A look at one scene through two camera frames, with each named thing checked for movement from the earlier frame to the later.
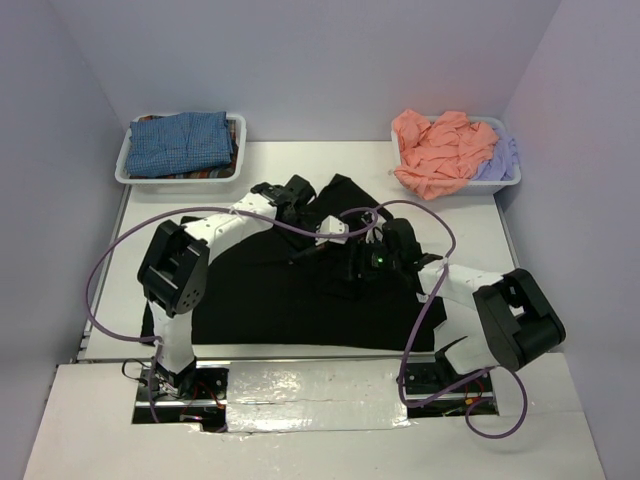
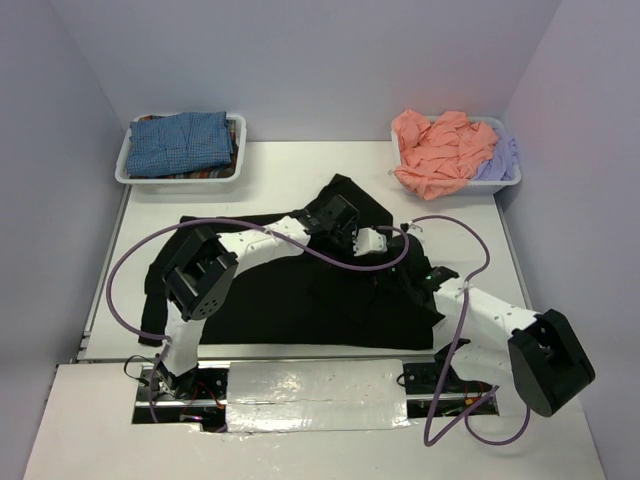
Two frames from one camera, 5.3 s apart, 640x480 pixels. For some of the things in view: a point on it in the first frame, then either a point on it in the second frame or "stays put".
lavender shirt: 504,160 stays put
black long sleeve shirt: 297,282 stays put
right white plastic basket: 481,187 stays put
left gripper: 311,242 -> 347,231
